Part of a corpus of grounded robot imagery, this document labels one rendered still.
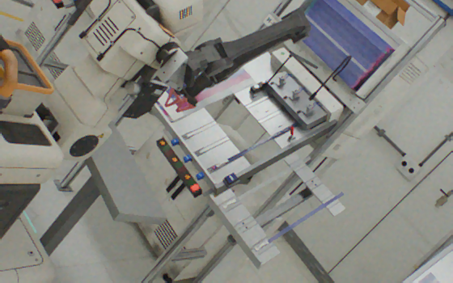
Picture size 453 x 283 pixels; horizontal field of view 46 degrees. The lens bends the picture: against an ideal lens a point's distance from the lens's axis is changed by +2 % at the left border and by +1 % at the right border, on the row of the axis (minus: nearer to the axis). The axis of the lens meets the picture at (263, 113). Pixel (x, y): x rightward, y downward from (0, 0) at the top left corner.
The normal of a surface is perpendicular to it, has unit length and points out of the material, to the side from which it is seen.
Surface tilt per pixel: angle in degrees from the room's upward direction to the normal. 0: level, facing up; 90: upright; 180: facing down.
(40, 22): 90
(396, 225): 90
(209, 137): 45
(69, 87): 82
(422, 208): 90
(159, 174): 90
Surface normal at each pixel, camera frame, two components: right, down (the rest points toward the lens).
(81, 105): -0.37, -0.22
